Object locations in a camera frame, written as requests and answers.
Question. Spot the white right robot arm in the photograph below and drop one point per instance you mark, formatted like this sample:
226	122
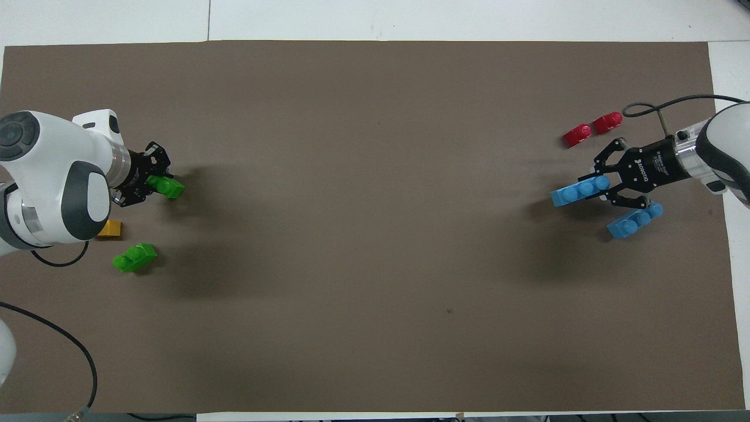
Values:
726	146

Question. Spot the green two-stud toy block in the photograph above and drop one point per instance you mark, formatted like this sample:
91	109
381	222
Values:
170	187
135	258

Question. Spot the yellow two-stud toy block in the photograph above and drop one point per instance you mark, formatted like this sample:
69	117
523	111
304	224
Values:
111	229

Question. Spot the blue three-stud toy block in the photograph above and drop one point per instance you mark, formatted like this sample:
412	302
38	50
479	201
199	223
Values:
633	223
577	193

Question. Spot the brown paper table mat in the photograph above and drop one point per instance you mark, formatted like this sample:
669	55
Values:
375	234

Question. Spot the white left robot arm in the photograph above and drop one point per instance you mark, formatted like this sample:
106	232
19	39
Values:
53	176

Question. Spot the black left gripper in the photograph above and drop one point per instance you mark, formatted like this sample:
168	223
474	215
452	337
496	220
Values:
136	173

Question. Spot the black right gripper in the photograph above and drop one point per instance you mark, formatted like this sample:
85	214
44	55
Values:
650	167

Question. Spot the red one-stud toy block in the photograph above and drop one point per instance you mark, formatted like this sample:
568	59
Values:
607	123
577	136

